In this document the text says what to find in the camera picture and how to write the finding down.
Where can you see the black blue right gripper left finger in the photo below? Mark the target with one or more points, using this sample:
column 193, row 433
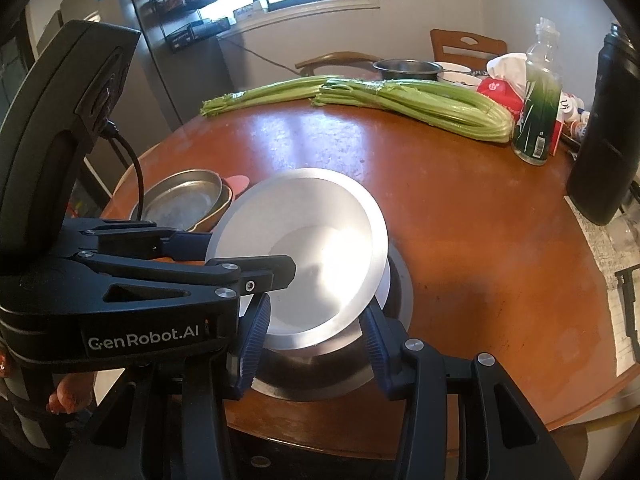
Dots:
column 156, row 425

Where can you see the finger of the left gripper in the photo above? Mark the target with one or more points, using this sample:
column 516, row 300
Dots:
column 104, row 277
column 132, row 239

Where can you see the white red bowl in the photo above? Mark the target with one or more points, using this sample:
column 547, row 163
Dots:
column 334, row 231

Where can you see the pink silicone bowl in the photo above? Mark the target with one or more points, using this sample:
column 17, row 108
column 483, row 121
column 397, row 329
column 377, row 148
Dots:
column 233, row 187

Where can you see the large steel bowl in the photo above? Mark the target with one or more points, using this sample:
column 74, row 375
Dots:
column 339, row 365

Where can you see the person's hand under gripper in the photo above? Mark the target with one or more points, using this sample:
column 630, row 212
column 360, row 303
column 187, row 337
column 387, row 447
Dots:
column 73, row 393

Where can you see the celery bunch far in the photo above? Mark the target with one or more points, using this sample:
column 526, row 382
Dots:
column 301, row 88

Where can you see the celery bunch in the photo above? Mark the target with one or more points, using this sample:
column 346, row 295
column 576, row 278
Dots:
column 301, row 88
column 445, row 106

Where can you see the black box on sill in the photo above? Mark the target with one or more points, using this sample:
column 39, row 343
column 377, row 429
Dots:
column 196, row 31

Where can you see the curved wooden chair back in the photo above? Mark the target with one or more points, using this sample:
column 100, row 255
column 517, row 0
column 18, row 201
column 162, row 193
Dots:
column 338, row 58

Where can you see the steel pot in background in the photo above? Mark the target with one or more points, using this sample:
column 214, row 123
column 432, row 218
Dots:
column 406, row 68

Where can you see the celery bunch near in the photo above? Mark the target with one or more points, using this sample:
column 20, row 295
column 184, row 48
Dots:
column 445, row 106

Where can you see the black thermos flask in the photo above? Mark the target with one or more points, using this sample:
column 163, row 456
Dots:
column 609, row 156

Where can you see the clear green label bottle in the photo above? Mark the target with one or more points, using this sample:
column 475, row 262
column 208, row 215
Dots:
column 534, row 131

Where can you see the wooden chair with slats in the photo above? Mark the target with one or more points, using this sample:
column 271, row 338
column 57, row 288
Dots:
column 465, row 48

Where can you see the red white plastic bag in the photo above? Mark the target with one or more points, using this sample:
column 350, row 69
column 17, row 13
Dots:
column 506, row 82

